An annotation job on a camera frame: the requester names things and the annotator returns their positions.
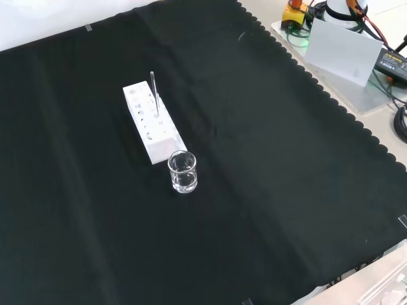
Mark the clear glass rod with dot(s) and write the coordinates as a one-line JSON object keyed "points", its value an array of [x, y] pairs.
{"points": [[154, 95]]}

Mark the white test tube rack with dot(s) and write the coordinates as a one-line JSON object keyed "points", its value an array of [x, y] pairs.
{"points": [[149, 127]]}

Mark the small clear glass beaker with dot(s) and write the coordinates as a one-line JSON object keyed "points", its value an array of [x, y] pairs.
{"points": [[182, 173]]}

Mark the black bench cloth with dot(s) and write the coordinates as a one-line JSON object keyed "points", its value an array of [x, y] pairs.
{"points": [[254, 159]]}

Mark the yellow stop button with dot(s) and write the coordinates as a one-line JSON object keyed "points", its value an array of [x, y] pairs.
{"points": [[294, 14]]}

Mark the pale white board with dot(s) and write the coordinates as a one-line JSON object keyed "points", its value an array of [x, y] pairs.
{"points": [[341, 52]]}

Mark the black power adapter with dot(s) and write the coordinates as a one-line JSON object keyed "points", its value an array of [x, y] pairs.
{"points": [[391, 63]]}

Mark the clear plastic tray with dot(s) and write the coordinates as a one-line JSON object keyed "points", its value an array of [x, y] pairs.
{"points": [[386, 289]]}

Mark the grey metal base plate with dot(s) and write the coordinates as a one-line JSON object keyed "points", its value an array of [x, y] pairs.
{"points": [[359, 92]]}

